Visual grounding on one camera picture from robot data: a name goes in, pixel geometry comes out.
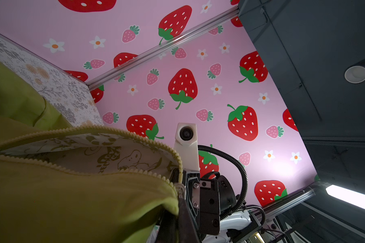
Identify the bright ceiling light strip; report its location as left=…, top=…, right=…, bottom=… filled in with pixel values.
left=326, top=185, right=365, bottom=210

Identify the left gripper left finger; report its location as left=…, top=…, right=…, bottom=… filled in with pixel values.
left=155, top=211, right=177, bottom=243

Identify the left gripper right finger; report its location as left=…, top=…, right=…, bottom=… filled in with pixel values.
left=178, top=198, right=200, bottom=243

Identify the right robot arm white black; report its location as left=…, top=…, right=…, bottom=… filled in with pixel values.
left=178, top=145, right=266, bottom=243

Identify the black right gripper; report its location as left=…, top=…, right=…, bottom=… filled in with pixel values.
left=182, top=171, right=237, bottom=236

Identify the green zip-up jacket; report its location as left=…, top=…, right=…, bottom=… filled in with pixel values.
left=0, top=62, right=182, bottom=243

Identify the round ceiling spotlight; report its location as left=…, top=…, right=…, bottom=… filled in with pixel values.
left=344, top=59, right=365, bottom=84

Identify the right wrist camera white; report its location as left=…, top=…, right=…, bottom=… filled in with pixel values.
left=174, top=123, right=200, bottom=171

